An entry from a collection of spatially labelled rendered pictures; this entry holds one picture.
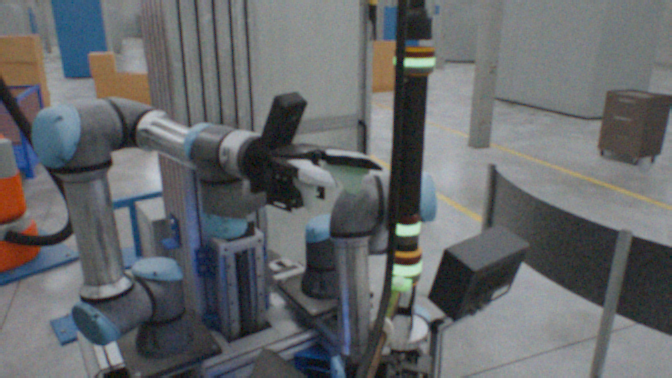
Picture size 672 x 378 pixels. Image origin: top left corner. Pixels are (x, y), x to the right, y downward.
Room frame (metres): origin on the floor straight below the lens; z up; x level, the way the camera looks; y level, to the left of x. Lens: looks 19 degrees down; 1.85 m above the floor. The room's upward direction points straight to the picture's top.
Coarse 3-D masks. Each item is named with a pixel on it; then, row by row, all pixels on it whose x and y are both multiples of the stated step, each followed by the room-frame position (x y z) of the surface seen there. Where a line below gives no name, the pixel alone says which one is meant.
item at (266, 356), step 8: (264, 352) 0.56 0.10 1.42; (272, 352) 0.57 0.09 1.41; (256, 360) 0.53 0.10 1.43; (264, 360) 0.54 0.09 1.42; (272, 360) 0.55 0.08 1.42; (280, 360) 0.56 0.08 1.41; (256, 368) 0.52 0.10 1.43; (264, 368) 0.53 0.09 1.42; (272, 368) 0.53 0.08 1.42; (280, 368) 0.54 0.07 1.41; (288, 368) 0.55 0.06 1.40; (296, 368) 0.56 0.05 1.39; (256, 376) 0.50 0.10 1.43; (264, 376) 0.51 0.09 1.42; (272, 376) 0.52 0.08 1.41; (280, 376) 0.53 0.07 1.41; (288, 376) 0.54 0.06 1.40; (296, 376) 0.54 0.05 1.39; (304, 376) 0.55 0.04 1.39
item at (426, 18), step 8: (408, 0) 0.56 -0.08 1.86; (416, 0) 0.55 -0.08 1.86; (424, 0) 0.55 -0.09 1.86; (408, 8) 0.56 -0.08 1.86; (416, 8) 0.55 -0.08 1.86; (424, 8) 0.55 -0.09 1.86; (408, 16) 0.55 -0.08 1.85; (416, 16) 0.54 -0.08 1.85; (424, 16) 0.54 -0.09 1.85; (408, 24) 0.54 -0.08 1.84; (416, 24) 0.54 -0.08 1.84; (424, 24) 0.54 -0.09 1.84; (408, 32) 0.54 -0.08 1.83; (416, 32) 0.54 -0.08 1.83; (424, 32) 0.54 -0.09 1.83; (400, 352) 0.55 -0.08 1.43
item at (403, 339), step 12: (396, 288) 0.51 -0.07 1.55; (408, 288) 0.51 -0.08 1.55; (408, 300) 0.51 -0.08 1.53; (396, 312) 0.51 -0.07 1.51; (408, 312) 0.51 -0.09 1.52; (396, 324) 0.52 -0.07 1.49; (408, 324) 0.52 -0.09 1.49; (420, 324) 0.56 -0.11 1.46; (396, 336) 0.52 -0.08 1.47; (408, 336) 0.52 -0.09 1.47; (420, 336) 0.54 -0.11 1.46; (396, 348) 0.53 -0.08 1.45; (408, 348) 0.52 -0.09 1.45
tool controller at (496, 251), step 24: (480, 240) 1.28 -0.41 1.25; (504, 240) 1.30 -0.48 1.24; (456, 264) 1.18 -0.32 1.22; (480, 264) 1.17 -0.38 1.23; (504, 264) 1.23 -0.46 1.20; (432, 288) 1.24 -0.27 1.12; (456, 288) 1.18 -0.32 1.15; (480, 288) 1.19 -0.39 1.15; (504, 288) 1.29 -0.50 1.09; (456, 312) 1.17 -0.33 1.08
